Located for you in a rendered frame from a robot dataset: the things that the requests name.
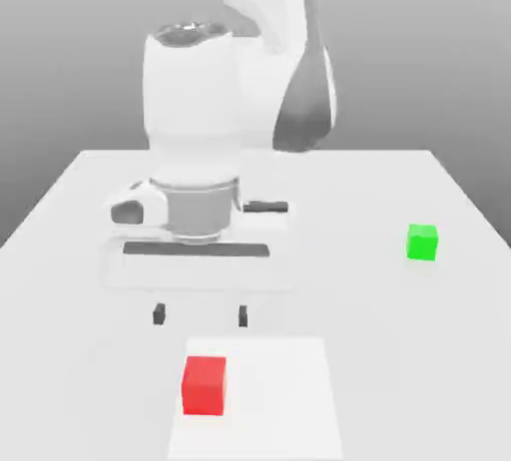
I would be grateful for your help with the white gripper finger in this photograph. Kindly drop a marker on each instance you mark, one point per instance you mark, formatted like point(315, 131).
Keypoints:
point(242, 315)
point(159, 314)

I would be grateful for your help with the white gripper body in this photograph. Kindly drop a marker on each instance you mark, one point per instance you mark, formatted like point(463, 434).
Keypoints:
point(199, 269)

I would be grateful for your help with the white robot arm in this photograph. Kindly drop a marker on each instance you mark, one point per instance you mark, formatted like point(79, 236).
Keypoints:
point(191, 101)

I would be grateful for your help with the small red cube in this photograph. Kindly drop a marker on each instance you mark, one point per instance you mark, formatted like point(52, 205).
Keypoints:
point(203, 387)

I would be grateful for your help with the small green cube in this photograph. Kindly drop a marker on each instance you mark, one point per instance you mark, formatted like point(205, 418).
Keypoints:
point(422, 242)

